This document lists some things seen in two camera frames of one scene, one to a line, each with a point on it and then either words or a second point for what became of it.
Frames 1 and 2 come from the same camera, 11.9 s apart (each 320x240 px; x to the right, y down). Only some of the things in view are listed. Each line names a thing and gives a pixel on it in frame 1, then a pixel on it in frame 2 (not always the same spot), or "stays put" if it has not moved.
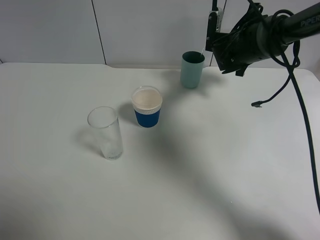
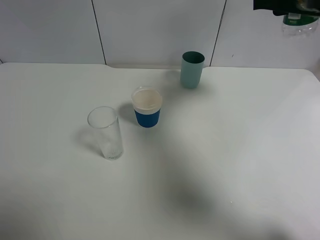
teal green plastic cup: [191, 68] stays put
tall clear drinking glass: [105, 120] stays put
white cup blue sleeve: [147, 102] stays put
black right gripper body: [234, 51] -> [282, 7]
